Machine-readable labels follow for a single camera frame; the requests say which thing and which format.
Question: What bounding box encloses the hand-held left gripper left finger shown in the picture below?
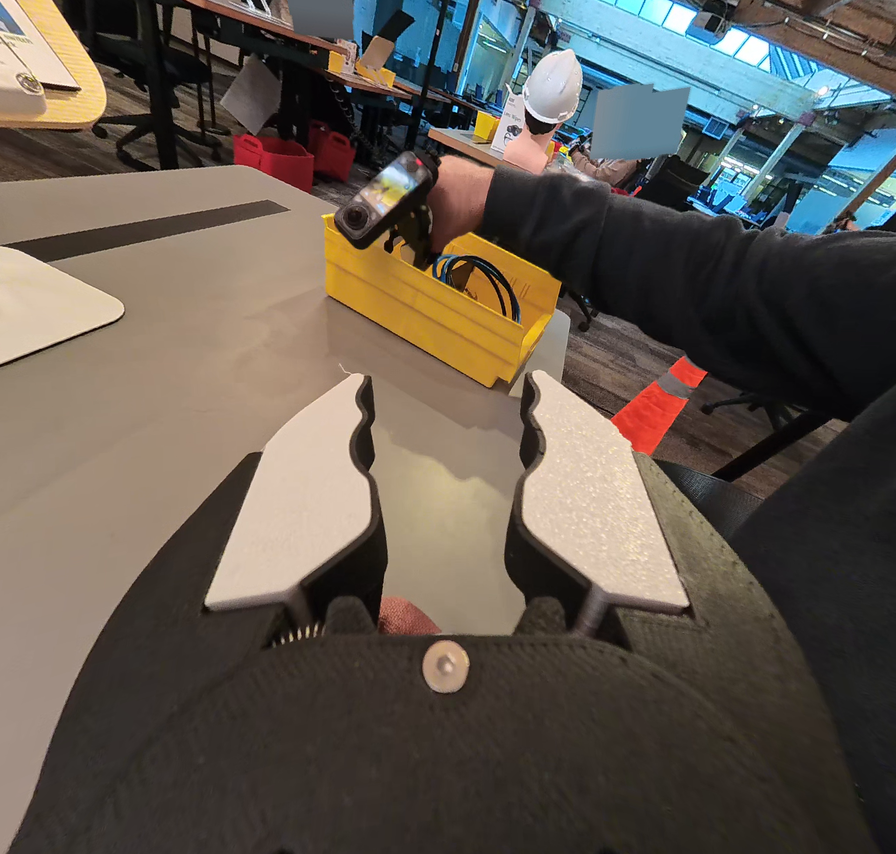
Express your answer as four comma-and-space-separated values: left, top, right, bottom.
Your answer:
203, 374, 389, 631

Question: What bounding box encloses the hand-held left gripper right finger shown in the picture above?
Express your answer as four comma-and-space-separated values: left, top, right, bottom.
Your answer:
505, 371, 691, 634

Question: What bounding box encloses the yellow plastic bin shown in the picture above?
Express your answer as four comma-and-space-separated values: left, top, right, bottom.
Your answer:
322, 213, 563, 389

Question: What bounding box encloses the blue ethernet cable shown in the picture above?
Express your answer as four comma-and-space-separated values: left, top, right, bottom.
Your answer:
433, 255, 524, 325

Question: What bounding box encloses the person's right forearm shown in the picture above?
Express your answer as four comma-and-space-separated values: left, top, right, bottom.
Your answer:
479, 166, 896, 421

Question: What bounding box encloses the person's right hand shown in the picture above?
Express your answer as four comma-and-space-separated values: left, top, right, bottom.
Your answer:
426, 155, 496, 257

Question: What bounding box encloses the red plastic bin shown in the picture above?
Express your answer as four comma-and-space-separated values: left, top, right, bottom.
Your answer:
308, 122, 358, 183
233, 134, 315, 193

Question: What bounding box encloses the light wooden desk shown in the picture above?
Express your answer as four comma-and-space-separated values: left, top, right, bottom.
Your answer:
427, 126, 561, 169

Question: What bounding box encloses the black office chair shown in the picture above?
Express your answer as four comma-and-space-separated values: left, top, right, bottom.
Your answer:
654, 388, 834, 540
91, 42, 232, 172

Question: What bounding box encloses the orange traffic cone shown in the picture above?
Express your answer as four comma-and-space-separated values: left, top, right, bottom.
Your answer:
610, 355, 708, 457

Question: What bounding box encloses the pink mannequin head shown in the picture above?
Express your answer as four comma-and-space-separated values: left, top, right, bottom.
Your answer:
504, 115, 555, 174

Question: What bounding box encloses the black floor lamp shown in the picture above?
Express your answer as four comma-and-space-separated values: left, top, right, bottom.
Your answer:
406, 0, 459, 151

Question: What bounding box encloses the white hard hat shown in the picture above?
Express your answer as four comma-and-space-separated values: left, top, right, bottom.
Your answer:
521, 49, 583, 125

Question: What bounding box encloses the black tape strip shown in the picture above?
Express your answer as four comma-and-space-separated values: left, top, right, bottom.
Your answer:
0, 200, 291, 263

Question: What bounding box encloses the wooden board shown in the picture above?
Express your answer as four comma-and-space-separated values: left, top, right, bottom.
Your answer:
0, 0, 107, 130

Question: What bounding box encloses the printed instruction sheet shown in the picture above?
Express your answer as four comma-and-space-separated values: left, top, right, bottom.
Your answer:
0, 0, 81, 116

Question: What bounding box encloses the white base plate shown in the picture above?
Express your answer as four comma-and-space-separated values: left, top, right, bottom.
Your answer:
0, 247, 126, 366

